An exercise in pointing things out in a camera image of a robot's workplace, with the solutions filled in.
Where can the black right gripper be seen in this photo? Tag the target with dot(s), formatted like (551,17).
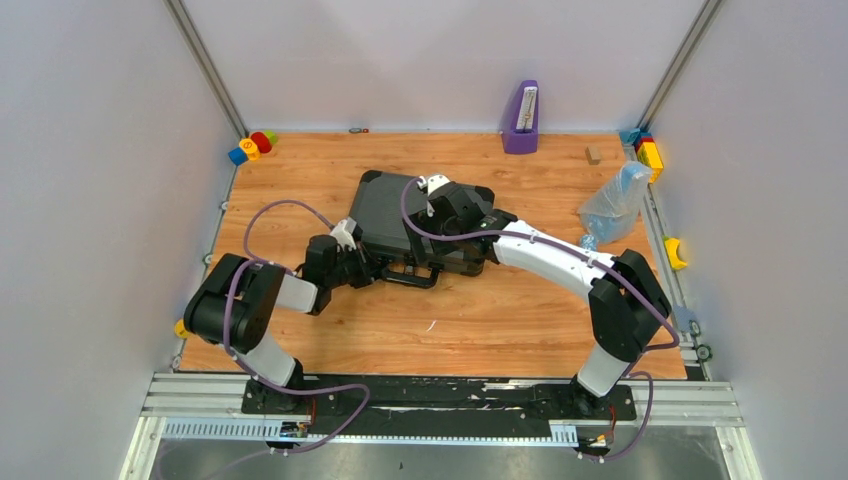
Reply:
(423,222)

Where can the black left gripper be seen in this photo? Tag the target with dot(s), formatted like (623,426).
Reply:
(364,266)

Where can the black poker set case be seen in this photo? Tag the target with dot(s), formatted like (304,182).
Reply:
(402,256)

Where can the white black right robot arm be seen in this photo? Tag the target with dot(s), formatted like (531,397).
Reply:
(626,302)

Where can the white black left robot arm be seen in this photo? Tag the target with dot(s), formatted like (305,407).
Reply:
(233,306)

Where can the purple metronome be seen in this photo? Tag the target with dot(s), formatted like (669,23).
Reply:
(519,128)

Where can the light blue poker chip stack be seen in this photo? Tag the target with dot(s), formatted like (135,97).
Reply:
(589,242)

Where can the clear plastic bag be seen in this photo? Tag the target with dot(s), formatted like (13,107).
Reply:
(610,214)

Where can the small wooden block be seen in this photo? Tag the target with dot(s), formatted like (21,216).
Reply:
(593,155)

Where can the colourful round toy blocks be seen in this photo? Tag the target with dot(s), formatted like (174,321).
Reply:
(253,147)

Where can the yellow round tag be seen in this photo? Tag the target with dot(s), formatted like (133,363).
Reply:
(180,329)

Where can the colourful toy brick stack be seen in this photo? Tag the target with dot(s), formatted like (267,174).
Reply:
(645,148)

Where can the yellow curved toy piece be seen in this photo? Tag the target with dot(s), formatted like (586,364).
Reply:
(673,250)

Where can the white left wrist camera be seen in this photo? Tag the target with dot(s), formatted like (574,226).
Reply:
(347,233)

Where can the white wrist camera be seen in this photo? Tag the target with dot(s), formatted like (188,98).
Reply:
(347,233)
(429,185)

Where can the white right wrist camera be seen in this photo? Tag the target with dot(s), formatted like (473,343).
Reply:
(429,185)

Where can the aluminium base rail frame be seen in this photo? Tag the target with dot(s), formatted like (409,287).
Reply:
(426,411)

